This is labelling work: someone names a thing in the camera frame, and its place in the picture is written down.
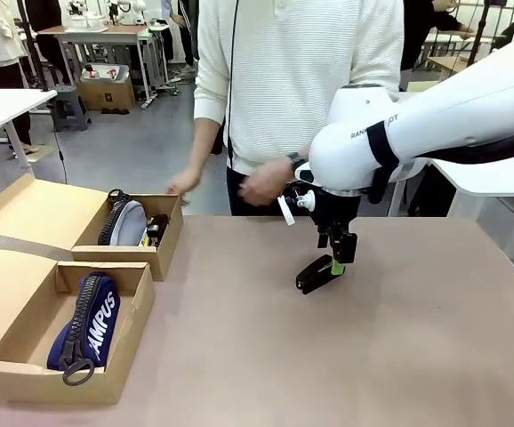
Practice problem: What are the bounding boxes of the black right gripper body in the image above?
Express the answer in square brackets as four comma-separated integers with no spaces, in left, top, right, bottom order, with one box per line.
[312,189,361,236]

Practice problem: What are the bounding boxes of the grey zipper pencil case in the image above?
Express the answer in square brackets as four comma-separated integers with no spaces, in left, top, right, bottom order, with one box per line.
[96,189,149,247]

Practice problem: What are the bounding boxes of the navy zipper pencil case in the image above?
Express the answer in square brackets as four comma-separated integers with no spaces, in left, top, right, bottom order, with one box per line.
[46,271,121,387]

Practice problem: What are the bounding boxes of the person's right forearm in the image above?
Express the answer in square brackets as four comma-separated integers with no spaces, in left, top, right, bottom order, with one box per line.
[185,118,221,179]

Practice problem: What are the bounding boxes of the small cardboard box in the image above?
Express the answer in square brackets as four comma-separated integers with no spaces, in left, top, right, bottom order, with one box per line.
[0,172,185,283]

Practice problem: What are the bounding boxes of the large cardboard box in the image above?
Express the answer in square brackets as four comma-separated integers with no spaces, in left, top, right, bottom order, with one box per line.
[0,246,157,406]

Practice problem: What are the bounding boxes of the person's left hand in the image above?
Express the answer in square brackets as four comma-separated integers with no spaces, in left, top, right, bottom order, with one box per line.
[237,157,294,206]

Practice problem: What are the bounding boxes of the person's right hand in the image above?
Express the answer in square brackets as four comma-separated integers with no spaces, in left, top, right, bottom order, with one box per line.
[166,167,205,197]

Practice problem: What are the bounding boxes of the person's black trousers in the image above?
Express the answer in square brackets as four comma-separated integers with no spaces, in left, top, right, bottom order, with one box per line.
[226,165,320,218]

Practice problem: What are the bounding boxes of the person in white sweater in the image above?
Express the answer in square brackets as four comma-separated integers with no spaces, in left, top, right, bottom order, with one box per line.
[193,0,405,180]

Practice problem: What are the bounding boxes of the large white work table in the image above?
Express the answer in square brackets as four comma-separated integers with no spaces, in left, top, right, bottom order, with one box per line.
[429,153,514,269]

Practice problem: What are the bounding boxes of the light wooden table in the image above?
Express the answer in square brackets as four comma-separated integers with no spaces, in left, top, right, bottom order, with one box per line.
[425,53,474,76]

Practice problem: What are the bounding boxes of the bystander in black top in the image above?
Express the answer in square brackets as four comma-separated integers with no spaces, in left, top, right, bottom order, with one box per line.
[398,0,478,73]

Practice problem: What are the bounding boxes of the thin black stand pole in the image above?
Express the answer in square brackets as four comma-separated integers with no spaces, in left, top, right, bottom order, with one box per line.
[467,0,493,68]

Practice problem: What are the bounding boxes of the bystander in dark tracksuit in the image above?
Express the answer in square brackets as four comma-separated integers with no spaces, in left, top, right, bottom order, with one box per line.
[162,0,201,68]

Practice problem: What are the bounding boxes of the brown cardboard carton on floor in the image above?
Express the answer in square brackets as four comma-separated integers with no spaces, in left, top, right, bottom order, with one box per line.
[77,78,136,113]

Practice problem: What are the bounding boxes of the clear plastic storage bin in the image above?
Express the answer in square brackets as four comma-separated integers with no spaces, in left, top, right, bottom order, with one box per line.
[80,63,131,86]

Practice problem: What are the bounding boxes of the grey plastic step stool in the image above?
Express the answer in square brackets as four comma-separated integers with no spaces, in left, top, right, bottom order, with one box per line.
[49,84,92,133]

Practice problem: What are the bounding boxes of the brown top grey desk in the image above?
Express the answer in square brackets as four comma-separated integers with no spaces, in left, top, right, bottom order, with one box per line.
[38,24,170,109]

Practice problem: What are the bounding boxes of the black tripod pole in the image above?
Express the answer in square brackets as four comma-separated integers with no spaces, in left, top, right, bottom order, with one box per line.
[16,0,48,93]

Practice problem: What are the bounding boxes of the white table with white legs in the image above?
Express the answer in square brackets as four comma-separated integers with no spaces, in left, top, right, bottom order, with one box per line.
[0,87,58,169]

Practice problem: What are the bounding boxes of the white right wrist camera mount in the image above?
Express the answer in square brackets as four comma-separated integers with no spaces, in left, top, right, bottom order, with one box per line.
[277,186,318,227]

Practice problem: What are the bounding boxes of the black strap on right arm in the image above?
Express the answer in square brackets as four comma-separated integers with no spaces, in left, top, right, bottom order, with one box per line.
[366,119,404,205]

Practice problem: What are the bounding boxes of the thin black cable on sweater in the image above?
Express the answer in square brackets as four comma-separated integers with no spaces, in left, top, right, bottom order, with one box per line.
[225,0,241,169]

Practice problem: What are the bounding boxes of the black right arm hose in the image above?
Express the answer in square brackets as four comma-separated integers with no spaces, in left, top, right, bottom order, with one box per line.
[412,126,514,166]

